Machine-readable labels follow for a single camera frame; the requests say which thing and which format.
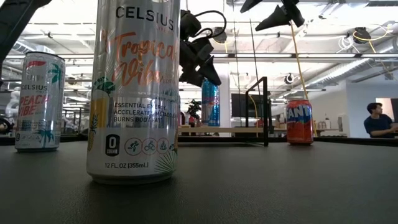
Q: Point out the black metal shelf frame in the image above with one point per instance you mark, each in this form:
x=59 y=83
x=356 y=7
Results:
x=265 y=118

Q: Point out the silver Celsius Tropical Vibe can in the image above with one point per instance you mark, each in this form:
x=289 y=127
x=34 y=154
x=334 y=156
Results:
x=133 y=93

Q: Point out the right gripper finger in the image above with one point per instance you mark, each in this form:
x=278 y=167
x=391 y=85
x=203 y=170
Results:
x=250 y=5
x=275 y=19

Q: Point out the black monitor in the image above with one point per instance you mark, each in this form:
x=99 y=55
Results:
x=239 y=105

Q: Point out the person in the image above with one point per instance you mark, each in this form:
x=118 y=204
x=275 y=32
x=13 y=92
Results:
x=377 y=124

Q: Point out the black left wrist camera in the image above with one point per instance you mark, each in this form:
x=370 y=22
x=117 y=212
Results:
x=188 y=23

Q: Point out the silver Celsius Peach Vibe can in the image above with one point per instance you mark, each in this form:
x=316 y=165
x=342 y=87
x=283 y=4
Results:
x=40 y=102

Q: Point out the blue can with white lid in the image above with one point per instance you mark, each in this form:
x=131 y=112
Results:
x=210 y=105

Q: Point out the black ceiling device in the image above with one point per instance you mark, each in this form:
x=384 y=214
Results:
x=362 y=34
x=289 y=78

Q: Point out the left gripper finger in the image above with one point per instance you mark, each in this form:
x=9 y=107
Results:
x=191 y=76
x=211 y=72

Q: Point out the orange Fanta can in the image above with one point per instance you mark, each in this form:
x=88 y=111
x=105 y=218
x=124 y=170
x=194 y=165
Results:
x=299 y=127

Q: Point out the black table mat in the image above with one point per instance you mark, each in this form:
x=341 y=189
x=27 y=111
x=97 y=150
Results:
x=248 y=186

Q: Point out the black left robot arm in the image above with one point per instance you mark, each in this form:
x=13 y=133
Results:
x=15 y=21

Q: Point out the wooden shelf board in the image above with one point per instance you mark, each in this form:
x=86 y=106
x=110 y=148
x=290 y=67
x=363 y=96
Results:
x=230 y=129

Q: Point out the silver ventilation duct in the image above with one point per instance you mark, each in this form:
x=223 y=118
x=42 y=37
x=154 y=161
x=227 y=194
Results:
x=342 y=72

